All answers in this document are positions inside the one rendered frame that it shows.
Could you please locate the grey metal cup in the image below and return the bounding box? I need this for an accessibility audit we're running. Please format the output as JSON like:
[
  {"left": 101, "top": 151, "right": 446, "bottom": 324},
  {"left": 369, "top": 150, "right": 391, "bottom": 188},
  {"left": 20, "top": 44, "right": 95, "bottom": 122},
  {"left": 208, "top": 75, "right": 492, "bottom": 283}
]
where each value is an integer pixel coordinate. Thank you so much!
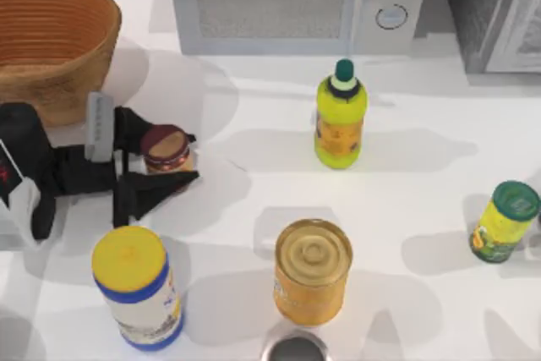
[{"left": 260, "top": 331, "right": 331, "bottom": 361}]

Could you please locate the small jar with maroon lid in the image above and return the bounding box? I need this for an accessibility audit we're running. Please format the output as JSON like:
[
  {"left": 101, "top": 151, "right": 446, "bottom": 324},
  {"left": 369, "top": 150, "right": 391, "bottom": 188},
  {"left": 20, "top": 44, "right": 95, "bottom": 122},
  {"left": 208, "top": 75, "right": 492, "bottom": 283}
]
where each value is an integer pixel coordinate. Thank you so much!
[{"left": 139, "top": 124, "right": 198, "bottom": 194}]

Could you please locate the white bottle with yellow lid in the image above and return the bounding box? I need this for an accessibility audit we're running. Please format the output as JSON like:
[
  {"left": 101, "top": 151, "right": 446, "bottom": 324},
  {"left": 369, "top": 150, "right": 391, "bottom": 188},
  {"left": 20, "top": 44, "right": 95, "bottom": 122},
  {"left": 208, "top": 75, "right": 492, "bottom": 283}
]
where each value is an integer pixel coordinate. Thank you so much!
[{"left": 91, "top": 226, "right": 186, "bottom": 353}]

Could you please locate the yellow can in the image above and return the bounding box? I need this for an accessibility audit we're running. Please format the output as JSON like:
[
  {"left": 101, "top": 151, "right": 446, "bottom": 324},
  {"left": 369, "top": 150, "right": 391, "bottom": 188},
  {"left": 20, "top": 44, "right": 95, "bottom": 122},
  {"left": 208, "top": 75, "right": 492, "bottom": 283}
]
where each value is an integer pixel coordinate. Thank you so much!
[{"left": 273, "top": 218, "right": 354, "bottom": 329}]

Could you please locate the yellow-green bottle with green cap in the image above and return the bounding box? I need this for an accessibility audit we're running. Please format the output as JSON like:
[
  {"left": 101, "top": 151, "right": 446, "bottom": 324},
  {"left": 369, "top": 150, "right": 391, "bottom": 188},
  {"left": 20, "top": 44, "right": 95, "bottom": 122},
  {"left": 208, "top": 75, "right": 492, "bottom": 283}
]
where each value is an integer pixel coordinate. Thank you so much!
[{"left": 313, "top": 58, "right": 370, "bottom": 172}]

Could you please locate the grey cabinet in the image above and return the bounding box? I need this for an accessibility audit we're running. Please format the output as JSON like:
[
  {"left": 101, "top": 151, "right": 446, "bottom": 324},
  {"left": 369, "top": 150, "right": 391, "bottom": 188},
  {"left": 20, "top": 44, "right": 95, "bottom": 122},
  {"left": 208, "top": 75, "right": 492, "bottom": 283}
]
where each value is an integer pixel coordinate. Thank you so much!
[{"left": 436, "top": 0, "right": 541, "bottom": 75}]

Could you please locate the pale grey cabinet door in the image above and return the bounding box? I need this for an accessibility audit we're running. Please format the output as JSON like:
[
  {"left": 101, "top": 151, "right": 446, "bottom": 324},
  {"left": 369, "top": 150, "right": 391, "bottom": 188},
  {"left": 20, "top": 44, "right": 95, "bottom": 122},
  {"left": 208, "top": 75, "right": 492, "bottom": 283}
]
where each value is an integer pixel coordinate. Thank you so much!
[{"left": 483, "top": 0, "right": 541, "bottom": 74}]

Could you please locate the round microwave knob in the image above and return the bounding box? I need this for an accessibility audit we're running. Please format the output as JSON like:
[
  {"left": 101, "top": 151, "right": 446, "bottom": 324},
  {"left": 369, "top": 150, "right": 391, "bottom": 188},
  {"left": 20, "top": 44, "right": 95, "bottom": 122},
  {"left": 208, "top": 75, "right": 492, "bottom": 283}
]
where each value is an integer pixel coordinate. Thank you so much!
[{"left": 375, "top": 2, "right": 410, "bottom": 32}]

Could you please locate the pale microwave door handle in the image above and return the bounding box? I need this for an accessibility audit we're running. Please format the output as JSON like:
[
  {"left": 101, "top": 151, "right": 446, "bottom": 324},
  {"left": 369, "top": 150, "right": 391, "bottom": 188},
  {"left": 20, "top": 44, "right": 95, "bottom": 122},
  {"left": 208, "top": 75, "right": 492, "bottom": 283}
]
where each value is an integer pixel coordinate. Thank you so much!
[{"left": 356, "top": 0, "right": 368, "bottom": 52}]

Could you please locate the yellow-green can with green lid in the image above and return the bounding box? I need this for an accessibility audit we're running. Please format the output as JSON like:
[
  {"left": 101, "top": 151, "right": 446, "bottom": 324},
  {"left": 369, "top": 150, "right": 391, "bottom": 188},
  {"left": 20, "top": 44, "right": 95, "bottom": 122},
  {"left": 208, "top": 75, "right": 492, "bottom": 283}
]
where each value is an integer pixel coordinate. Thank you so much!
[{"left": 470, "top": 179, "right": 541, "bottom": 265}]

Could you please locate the pale microwave oven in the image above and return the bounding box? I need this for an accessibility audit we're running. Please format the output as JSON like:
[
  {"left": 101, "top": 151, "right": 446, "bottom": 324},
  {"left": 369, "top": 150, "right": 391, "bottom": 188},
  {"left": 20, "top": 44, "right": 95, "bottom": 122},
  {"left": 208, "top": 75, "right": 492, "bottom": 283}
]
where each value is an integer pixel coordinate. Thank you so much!
[{"left": 165, "top": 0, "right": 434, "bottom": 58}]

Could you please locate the pale grey rounded box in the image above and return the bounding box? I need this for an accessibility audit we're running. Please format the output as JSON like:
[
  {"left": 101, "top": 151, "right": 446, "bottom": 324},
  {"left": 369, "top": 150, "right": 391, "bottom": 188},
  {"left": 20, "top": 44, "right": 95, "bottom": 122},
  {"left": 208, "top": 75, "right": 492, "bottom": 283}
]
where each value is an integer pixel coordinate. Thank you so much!
[{"left": 83, "top": 90, "right": 116, "bottom": 164}]

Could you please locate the brown wicker basket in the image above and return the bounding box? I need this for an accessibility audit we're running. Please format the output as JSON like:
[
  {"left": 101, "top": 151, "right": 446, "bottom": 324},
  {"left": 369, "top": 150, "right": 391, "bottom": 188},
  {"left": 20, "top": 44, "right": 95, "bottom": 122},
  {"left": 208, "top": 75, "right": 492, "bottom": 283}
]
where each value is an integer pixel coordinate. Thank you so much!
[{"left": 0, "top": 0, "right": 123, "bottom": 128}]

